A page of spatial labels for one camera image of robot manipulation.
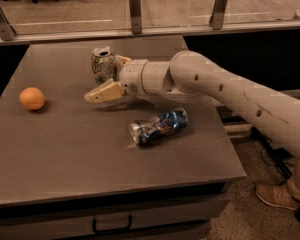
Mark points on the black bar on floor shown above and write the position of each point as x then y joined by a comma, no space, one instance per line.
277,155

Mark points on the right metal bracket post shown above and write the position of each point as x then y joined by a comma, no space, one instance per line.
217,17

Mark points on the green 7up soda can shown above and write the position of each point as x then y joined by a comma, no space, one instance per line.
103,64

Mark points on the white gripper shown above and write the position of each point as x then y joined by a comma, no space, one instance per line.
132,75

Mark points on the orange fruit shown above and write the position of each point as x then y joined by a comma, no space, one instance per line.
32,98

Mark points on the middle metal bracket post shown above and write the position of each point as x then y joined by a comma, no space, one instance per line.
135,16

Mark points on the crushed blue soda can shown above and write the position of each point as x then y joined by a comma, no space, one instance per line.
167,123

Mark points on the grey cabinet drawer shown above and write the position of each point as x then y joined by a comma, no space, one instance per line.
185,218

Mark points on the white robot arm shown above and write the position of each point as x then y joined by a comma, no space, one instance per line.
188,76

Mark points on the metal bracket post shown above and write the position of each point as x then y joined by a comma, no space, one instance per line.
217,17
135,16
7,32

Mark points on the brown shoe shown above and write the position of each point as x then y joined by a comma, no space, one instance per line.
277,196

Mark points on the black drawer handle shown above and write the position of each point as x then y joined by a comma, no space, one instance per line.
111,226

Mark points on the left metal bracket post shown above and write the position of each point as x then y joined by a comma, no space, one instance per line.
7,32

